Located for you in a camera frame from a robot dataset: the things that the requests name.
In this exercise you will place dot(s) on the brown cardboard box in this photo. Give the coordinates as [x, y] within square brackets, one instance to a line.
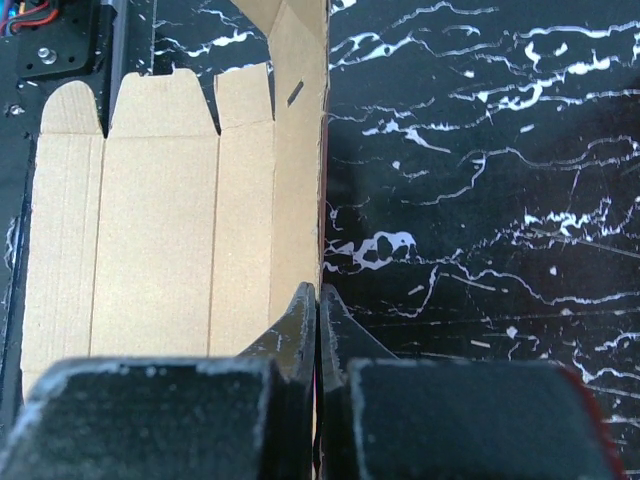
[185, 228]

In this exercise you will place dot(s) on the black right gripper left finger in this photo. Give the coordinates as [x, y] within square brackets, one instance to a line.
[244, 417]

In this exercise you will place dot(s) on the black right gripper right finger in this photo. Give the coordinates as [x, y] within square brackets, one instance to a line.
[382, 417]

